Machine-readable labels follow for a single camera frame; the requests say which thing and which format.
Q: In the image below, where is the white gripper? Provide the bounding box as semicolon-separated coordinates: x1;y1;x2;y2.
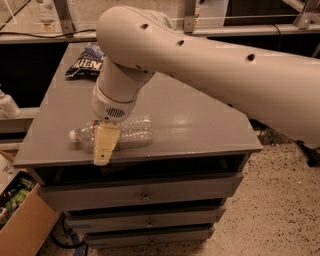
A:
92;82;138;166

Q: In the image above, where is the clear plastic water bottle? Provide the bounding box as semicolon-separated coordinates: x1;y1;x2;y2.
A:
69;115;152;148

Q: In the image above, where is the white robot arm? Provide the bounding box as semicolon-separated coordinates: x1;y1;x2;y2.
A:
92;6;320;166

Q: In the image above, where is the dark blue kettle chip bag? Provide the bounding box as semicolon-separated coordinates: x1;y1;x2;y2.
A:
65;42;104;78

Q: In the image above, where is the grey drawer cabinet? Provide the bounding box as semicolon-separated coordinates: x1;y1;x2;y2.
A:
12;41;263;250

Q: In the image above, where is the middle grey drawer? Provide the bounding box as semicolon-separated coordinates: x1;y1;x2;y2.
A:
67;205;225;233

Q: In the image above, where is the grey drawer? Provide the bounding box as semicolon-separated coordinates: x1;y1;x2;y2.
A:
67;205;225;233
86;224;214;248
38;172;243;211

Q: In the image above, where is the top grey drawer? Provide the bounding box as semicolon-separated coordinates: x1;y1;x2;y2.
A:
38;172;243;211

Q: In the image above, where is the white pipe at left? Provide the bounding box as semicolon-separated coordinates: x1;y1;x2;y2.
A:
0;89;21;118

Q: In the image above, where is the cardboard box with snacks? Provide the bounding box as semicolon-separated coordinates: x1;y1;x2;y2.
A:
0;150;62;256

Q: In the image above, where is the bottom grey drawer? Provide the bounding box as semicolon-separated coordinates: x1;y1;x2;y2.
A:
86;224;214;248

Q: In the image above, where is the black cable on rail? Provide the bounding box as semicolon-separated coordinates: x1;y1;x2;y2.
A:
0;28;98;39

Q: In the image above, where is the grey metal rail frame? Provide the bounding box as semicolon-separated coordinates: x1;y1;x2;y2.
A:
1;0;320;41

